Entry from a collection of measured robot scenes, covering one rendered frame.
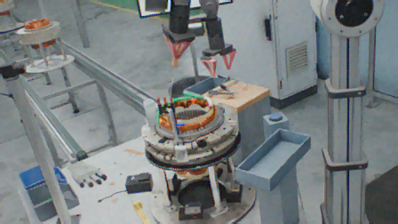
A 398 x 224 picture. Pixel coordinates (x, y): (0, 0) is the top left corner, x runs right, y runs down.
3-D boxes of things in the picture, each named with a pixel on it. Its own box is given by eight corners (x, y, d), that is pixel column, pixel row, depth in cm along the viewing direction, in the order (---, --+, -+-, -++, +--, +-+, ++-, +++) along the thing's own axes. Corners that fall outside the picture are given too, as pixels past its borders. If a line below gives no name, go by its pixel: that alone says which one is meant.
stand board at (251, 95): (200, 101, 164) (199, 96, 163) (233, 84, 175) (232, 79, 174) (237, 114, 150) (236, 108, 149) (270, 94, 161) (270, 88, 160)
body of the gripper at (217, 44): (202, 56, 152) (198, 36, 148) (221, 47, 157) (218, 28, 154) (214, 58, 147) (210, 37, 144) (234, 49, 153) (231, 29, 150)
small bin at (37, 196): (71, 188, 170) (66, 173, 167) (81, 204, 159) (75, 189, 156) (31, 206, 163) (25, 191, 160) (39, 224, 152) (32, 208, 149)
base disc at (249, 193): (131, 195, 158) (131, 193, 157) (213, 154, 176) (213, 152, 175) (186, 251, 128) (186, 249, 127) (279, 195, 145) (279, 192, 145)
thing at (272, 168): (276, 259, 121) (269, 179, 109) (245, 245, 128) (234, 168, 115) (313, 209, 138) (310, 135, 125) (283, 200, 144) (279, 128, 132)
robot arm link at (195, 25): (214, 2, 140) (215, -4, 147) (180, 6, 141) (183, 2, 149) (219, 36, 145) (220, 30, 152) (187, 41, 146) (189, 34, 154)
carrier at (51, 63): (25, 64, 344) (12, 28, 331) (71, 52, 355) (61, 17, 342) (25, 77, 311) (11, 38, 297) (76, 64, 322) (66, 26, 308)
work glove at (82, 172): (66, 168, 185) (64, 164, 184) (91, 157, 190) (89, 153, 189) (83, 192, 166) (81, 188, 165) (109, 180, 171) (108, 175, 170)
